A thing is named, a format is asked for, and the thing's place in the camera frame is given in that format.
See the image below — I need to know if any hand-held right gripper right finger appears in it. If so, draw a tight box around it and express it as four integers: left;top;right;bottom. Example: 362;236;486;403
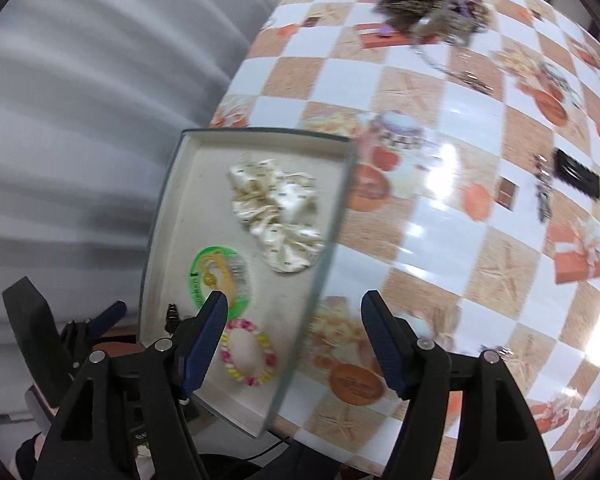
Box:
360;290;556;480

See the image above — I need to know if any black scalloped snap clip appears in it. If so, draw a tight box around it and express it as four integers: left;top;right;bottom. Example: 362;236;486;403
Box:
552;147;600;198

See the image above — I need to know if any shallow beige tray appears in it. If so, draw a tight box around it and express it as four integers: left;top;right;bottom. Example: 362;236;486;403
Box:
139;129;358;441

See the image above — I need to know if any clear hair claw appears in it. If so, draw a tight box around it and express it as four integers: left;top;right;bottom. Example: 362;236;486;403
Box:
410;10;461;43

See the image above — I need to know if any cream polka dot scrunchie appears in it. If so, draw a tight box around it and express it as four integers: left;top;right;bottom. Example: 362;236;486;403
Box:
228;157;326;274

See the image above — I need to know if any silver clasp chain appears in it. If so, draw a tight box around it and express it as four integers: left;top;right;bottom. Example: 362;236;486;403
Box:
412;42;496;96

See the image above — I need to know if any white curtain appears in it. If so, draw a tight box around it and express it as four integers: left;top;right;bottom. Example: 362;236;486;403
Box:
0;0;306;411

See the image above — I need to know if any yellow sunflower hair tie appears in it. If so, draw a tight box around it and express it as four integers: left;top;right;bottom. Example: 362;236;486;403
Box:
200;255;231;291

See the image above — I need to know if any green plastic bangle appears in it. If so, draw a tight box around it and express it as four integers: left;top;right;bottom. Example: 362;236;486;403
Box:
189;245;253;322

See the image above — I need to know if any silver hair clip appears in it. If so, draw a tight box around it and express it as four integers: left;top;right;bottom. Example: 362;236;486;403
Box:
532;154;553;223

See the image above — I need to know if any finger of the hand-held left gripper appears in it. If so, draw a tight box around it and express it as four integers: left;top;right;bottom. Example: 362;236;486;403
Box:
62;300;128;346

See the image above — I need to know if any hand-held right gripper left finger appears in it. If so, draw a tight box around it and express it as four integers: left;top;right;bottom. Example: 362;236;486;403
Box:
32;290;230;480

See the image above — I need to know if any pink yellow spiral hair tie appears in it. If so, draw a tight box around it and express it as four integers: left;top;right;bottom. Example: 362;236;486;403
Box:
219;317;277;387

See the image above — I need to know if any bundle of hair ties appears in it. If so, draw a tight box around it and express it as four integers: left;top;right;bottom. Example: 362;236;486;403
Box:
445;0;496;36

